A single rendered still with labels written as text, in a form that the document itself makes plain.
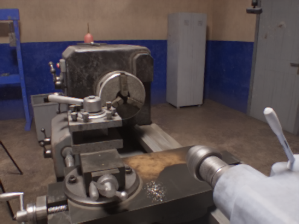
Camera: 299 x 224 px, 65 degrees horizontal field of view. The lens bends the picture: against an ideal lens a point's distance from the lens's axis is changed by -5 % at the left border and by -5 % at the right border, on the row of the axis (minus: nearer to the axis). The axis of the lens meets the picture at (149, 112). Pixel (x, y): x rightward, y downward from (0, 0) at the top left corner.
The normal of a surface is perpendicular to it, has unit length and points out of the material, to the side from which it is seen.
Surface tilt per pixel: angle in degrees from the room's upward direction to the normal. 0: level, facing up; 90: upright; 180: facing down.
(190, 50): 90
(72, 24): 90
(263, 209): 55
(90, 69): 90
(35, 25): 90
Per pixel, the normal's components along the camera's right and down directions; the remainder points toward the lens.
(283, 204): 0.00, -0.96
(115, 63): 0.36, 0.27
